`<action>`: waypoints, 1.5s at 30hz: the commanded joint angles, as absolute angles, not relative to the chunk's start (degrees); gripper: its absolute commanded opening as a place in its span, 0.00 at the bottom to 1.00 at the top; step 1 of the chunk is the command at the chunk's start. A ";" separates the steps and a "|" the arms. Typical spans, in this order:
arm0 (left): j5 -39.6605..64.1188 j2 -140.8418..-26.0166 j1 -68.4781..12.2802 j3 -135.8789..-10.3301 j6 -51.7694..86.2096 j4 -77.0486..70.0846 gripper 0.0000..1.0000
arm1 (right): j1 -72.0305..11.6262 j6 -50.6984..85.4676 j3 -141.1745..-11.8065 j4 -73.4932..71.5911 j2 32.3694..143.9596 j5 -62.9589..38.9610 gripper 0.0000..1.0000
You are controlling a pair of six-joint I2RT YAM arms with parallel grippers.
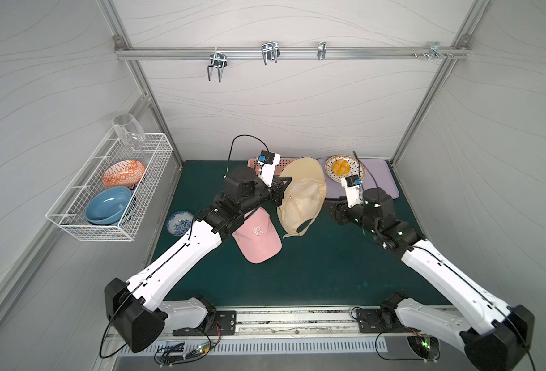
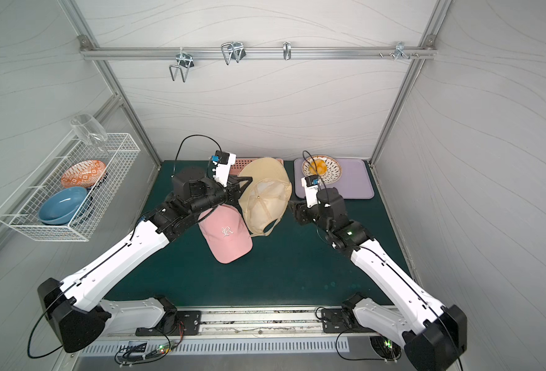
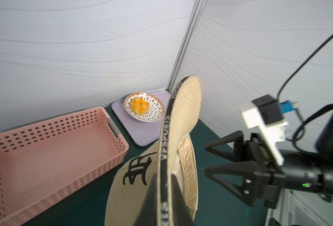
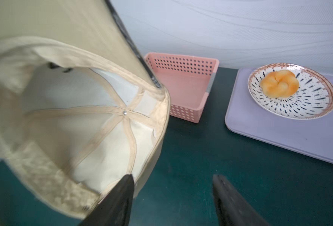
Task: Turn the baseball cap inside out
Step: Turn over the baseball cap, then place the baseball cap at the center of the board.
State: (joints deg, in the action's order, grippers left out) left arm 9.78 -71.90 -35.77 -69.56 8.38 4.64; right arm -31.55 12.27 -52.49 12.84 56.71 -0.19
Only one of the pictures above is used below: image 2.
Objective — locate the metal double hook middle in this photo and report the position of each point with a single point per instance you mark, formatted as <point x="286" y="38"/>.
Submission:
<point x="233" y="51"/>

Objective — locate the aluminium top rail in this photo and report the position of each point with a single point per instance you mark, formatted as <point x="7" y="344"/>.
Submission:
<point x="252" y="53"/>

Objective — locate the pink perforated plastic basket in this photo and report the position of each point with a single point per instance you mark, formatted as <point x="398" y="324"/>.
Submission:
<point x="243" y="164"/>

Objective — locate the orange patterned bowl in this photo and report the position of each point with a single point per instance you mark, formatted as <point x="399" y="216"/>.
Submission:
<point x="84" y="174"/>

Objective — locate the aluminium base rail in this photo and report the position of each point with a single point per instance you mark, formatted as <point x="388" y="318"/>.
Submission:
<point x="266" y="321"/>

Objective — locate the pink baseball cap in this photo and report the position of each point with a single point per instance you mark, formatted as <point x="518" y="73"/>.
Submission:
<point x="226" y="234"/>

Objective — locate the clear drinking glass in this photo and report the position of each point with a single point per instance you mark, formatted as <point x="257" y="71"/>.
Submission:
<point x="90" y="131"/>

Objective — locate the lilac plastic tray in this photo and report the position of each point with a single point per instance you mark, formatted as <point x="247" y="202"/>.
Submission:
<point x="349" y="176"/>

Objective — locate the metal hook right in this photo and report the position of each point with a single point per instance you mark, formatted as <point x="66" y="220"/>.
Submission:
<point x="399" y="53"/>

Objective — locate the metal double hook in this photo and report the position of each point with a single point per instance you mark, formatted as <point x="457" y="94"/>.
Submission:
<point x="181" y="68"/>
<point x="233" y="51"/>

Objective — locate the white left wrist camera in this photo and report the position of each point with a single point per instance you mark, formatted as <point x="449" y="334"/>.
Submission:
<point x="222" y="161"/>

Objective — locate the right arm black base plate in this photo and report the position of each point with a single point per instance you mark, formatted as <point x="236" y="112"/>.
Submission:
<point x="339" y="320"/>

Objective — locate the yellow bread roll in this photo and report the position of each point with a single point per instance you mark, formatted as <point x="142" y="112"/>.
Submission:
<point x="318" y="167"/>

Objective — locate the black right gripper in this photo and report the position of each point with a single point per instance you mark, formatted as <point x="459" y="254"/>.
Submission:
<point x="301" y="213"/>

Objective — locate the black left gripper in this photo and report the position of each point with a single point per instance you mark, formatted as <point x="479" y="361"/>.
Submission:
<point x="231" y="192"/>

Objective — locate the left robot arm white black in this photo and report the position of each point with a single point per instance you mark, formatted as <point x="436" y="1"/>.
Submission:
<point x="75" y="307"/>

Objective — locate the metal single hook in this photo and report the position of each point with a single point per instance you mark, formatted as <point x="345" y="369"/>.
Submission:
<point x="287" y="51"/>

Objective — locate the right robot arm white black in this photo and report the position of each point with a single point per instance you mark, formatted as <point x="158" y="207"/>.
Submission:
<point x="432" y="335"/>

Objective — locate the beige baseball cap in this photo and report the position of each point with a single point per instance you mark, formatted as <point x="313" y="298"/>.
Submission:
<point x="265" y="199"/>

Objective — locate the metal double hook left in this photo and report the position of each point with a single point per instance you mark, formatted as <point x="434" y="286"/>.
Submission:
<point x="181" y="68"/>

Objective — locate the white speckled plate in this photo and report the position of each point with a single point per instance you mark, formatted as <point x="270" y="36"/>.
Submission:
<point x="327" y="168"/>

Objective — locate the blue ceramic bowl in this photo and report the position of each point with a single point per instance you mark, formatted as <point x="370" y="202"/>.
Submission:
<point x="63" y="206"/>

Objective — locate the white wire wall basket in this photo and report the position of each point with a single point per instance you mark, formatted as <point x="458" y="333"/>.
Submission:
<point x="20" y="211"/>

